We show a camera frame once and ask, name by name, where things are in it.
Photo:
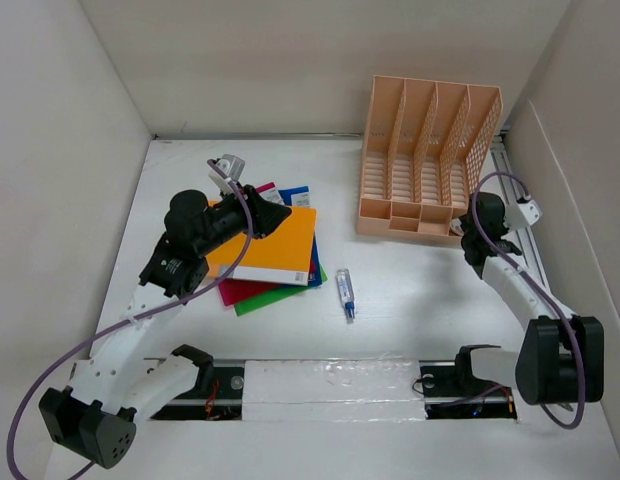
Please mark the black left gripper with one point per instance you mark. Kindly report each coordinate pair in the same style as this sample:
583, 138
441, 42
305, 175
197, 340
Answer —
265, 216

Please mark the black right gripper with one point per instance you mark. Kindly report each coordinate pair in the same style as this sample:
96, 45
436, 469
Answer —
465, 223

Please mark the orange folder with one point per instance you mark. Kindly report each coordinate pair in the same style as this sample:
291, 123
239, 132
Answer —
261, 262

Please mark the clear blue-capped spray bottle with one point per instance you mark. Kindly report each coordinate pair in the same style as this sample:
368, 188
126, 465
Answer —
346, 294

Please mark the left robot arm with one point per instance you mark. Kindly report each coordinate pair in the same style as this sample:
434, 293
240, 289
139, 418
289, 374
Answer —
96, 415

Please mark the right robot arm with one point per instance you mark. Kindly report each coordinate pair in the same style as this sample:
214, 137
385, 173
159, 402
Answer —
561, 358

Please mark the peach plastic desk organizer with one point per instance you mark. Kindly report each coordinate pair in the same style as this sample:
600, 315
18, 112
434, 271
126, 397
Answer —
424, 148

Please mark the red folder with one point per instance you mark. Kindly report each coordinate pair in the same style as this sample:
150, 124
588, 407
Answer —
235, 291

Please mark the green folder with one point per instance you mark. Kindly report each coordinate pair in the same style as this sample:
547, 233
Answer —
273, 296

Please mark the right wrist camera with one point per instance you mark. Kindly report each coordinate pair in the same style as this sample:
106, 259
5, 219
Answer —
522, 214

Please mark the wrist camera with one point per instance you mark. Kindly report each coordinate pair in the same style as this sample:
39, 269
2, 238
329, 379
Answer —
225, 169
522, 214

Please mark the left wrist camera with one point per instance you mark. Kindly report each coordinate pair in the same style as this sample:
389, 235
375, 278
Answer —
225, 169

